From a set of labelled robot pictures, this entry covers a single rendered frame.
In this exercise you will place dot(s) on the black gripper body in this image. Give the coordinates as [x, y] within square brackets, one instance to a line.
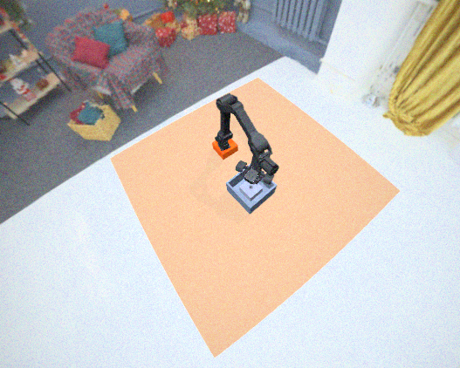
[242, 165]

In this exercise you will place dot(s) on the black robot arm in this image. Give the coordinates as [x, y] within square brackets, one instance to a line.
[257, 142]

